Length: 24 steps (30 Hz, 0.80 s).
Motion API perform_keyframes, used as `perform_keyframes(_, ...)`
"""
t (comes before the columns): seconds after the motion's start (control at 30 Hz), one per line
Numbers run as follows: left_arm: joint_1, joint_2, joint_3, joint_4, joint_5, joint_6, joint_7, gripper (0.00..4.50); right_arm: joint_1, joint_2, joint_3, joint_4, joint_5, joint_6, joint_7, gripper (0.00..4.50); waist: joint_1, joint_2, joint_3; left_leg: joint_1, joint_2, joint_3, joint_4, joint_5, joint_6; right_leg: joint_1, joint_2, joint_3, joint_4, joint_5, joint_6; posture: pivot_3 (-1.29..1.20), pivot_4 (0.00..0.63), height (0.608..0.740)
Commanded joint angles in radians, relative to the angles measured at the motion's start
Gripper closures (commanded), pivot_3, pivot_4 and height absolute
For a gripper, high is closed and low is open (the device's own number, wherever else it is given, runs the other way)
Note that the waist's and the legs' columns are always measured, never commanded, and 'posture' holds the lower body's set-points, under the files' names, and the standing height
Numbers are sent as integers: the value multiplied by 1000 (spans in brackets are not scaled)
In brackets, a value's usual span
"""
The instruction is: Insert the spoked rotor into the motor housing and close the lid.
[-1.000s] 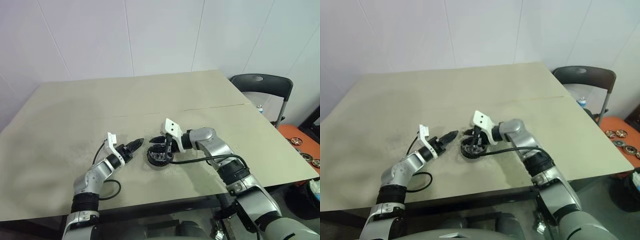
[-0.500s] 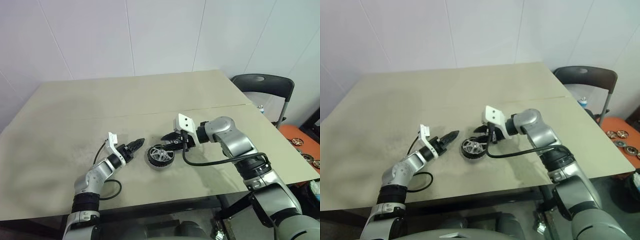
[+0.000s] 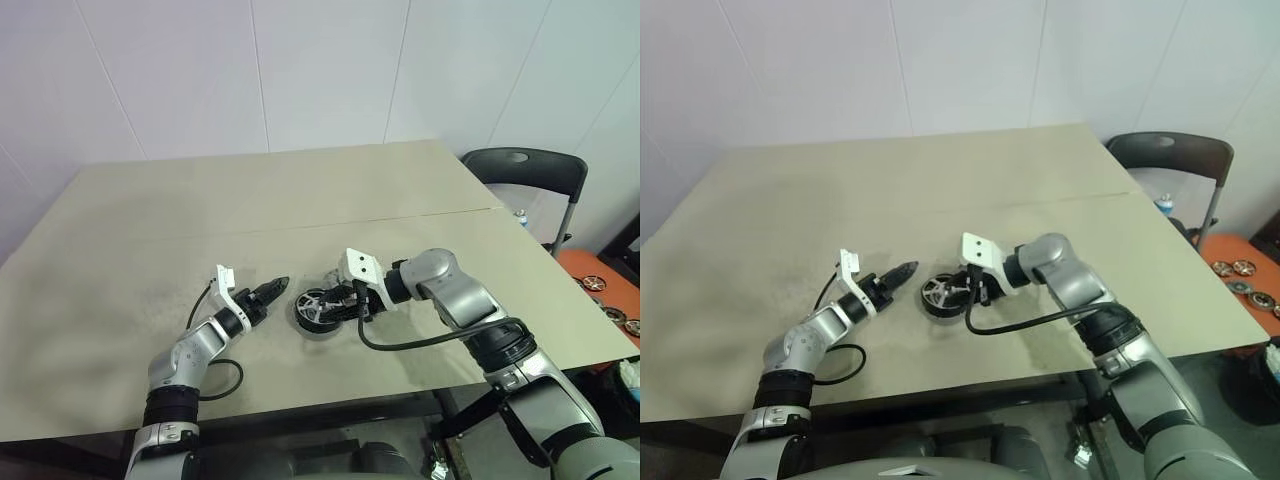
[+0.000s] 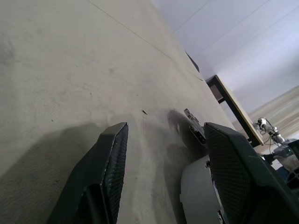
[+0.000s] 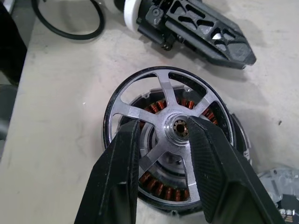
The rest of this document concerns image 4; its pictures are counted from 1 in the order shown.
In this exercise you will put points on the grey electronic device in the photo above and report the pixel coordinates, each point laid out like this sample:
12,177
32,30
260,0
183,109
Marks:
282,154

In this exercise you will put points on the grey end cover circuit board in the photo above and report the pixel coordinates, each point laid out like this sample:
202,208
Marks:
197,133

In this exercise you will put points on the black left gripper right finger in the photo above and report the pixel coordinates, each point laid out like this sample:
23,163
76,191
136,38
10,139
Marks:
245,182

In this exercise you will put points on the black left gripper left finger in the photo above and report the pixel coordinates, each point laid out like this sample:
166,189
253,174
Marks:
93,175

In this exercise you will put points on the light wood table black frame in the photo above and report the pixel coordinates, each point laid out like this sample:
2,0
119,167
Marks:
252,128

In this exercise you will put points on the grey stator housing copper windings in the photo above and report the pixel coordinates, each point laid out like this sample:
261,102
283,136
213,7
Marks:
196,186

